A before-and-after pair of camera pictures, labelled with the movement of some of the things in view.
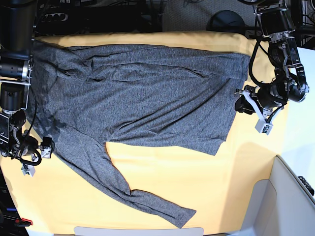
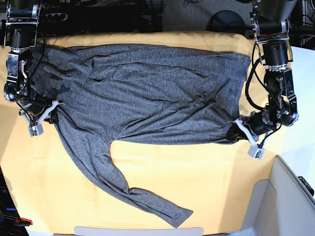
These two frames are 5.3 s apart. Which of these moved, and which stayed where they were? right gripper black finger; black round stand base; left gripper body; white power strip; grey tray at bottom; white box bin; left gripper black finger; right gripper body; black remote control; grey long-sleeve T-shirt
Moved: left gripper body; grey long-sleeve T-shirt; right gripper body; left gripper black finger; right gripper black finger
Stayed: white power strip; white box bin; black round stand base; black remote control; grey tray at bottom
